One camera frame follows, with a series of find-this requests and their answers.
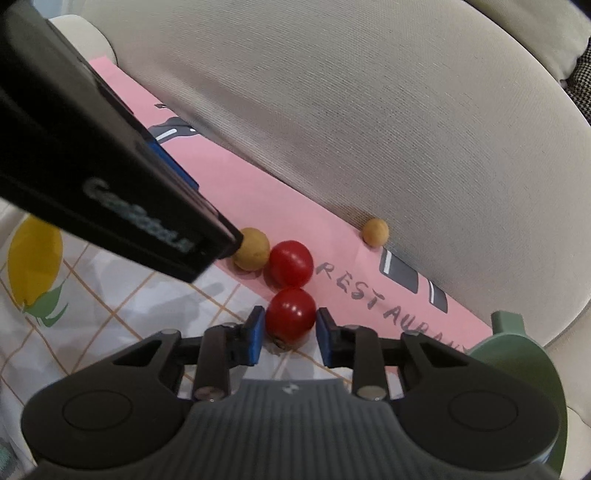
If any green colander bowl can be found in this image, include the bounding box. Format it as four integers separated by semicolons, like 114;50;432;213
467;311;568;475

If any brown longan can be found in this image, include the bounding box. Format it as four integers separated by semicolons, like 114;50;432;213
232;227;270;272
362;218;390;248

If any red cherry tomato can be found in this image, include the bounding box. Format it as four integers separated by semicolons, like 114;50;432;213
266;287;317;345
267;240;314;288

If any pink checkered picnic cloth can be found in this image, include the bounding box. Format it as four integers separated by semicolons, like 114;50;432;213
0;55;493;462

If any brown longan by sofa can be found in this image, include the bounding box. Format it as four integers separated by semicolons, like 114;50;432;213
362;218;390;248

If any beige sofa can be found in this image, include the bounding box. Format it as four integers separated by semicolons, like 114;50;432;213
53;1;590;479

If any grey houndstooth cushion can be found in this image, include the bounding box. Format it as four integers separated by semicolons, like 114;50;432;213
561;40;591;124

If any beige back cushion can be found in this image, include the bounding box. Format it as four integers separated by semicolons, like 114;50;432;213
468;0;590;82

